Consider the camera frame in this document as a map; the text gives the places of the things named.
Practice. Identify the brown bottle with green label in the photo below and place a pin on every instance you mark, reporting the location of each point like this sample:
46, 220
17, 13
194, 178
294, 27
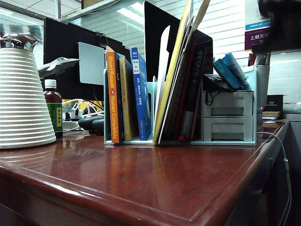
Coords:
53, 99

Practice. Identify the light blue booklet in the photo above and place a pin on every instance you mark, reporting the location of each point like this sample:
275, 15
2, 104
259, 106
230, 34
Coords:
236, 68

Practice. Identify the dark patterned notebook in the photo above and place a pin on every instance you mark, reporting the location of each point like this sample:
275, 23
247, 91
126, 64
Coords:
174, 110

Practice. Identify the white ribbed thermos jug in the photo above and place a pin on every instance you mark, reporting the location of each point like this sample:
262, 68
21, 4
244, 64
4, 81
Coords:
23, 99

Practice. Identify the red book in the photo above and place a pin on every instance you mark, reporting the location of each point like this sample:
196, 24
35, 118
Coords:
185, 94

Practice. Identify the dark blue booklet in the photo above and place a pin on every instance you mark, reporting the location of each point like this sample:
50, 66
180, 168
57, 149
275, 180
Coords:
225, 73

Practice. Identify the white pen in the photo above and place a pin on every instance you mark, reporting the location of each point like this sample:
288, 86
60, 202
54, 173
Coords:
259, 58

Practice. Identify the white pen holder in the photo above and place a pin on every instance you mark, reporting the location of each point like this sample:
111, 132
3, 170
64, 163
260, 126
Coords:
262, 80

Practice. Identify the black capped pen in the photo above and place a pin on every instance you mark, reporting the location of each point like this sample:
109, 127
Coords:
251, 60

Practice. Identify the silver model airplane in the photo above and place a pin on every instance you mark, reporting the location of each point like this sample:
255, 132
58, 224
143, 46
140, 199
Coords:
58, 64

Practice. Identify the black computer mouse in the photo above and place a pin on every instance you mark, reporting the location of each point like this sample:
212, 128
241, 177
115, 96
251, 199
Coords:
90, 124

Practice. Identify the dark book with Chinese title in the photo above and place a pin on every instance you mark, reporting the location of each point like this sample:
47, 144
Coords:
197, 89

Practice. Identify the grey monitor stand panel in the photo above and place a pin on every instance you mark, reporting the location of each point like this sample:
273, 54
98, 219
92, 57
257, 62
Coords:
91, 64

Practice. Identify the brown cardboard box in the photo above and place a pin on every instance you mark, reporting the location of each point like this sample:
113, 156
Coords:
94, 2

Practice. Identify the white horizontal blinds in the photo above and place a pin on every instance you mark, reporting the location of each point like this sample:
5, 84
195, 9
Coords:
230, 35

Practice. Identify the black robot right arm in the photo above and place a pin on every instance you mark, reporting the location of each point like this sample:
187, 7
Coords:
284, 23

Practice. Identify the black box with logo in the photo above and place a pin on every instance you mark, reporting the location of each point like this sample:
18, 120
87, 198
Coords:
275, 102

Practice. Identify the white bookshelf drawer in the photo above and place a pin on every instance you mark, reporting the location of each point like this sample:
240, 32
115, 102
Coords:
225, 99
225, 125

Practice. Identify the blue book with white circles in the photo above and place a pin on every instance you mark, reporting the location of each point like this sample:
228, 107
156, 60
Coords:
140, 94

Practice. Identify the black computer monitor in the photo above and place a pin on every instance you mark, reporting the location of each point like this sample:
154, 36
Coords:
61, 42

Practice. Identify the leaning books and folders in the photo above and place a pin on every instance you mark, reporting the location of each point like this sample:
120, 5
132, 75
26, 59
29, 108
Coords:
170, 77

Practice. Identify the orange Human Compatible book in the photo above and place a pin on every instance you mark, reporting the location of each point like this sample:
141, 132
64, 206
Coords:
112, 99

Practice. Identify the white plastic divider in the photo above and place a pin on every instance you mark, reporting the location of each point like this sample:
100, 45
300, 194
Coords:
163, 70

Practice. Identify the yellow box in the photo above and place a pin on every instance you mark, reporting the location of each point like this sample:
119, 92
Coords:
67, 103

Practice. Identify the light blue desktop bookshelf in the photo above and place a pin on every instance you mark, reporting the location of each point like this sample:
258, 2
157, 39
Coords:
150, 87

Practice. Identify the yellow paperback book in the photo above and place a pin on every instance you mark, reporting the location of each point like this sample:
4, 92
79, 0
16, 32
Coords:
125, 106

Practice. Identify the brown flat box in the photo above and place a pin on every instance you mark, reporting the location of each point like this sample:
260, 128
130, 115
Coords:
271, 114

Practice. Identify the grey pen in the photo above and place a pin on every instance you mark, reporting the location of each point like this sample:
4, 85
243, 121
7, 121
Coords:
267, 58

